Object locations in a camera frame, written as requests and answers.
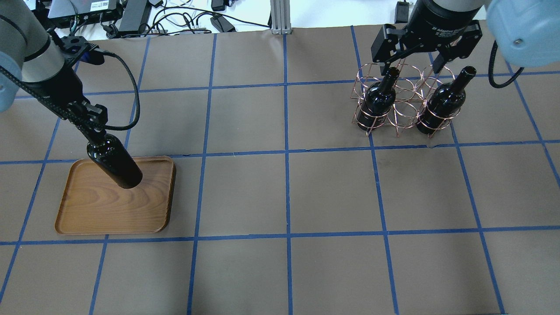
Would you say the wooden tray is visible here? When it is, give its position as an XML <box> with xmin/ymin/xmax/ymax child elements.
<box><xmin>54</xmin><ymin>156</ymin><xmax>176</xmax><ymax>235</ymax></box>

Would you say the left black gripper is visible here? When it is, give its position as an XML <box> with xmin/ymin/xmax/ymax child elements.
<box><xmin>66</xmin><ymin>98</ymin><xmax>108</xmax><ymax>141</ymax></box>

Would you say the dark wine bottle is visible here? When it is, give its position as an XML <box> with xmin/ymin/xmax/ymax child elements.
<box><xmin>356</xmin><ymin>66</ymin><xmax>400</xmax><ymax>131</ymax></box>
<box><xmin>416</xmin><ymin>66</ymin><xmax>477</xmax><ymax>136</ymax></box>
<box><xmin>86</xmin><ymin>133</ymin><xmax>143</xmax><ymax>189</ymax></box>

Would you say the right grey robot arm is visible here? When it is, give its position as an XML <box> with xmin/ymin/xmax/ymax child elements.
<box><xmin>371</xmin><ymin>0</ymin><xmax>560</xmax><ymax>74</ymax></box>

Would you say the copper wire bottle basket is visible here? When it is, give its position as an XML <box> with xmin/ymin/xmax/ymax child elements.
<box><xmin>351</xmin><ymin>59</ymin><xmax>458</xmax><ymax>137</ymax></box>

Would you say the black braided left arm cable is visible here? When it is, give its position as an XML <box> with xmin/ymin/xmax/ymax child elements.
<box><xmin>0</xmin><ymin>48</ymin><xmax>141</xmax><ymax>132</ymax></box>

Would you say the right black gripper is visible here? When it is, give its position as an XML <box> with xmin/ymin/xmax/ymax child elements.
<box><xmin>371</xmin><ymin>0</ymin><xmax>483</xmax><ymax>76</ymax></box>

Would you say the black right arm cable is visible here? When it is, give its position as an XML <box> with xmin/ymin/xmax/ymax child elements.
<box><xmin>488</xmin><ymin>40</ymin><xmax>525</xmax><ymax>89</ymax></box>

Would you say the black power adapter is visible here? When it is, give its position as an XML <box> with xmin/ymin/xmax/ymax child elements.
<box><xmin>210</xmin><ymin>15</ymin><xmax>236</xmax><ymax>33</ymax></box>

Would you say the aluminium frame post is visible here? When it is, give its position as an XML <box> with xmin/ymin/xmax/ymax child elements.
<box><xmin>270</xmin><ymin>0</ymin><xmax>293</xmax><ymax>35</ymax></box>

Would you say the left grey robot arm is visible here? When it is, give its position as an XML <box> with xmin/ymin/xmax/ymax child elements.
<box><xmin>0</xmin><ymin>0</ymin><xmax>108</xmax><ymax>144</ymax></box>

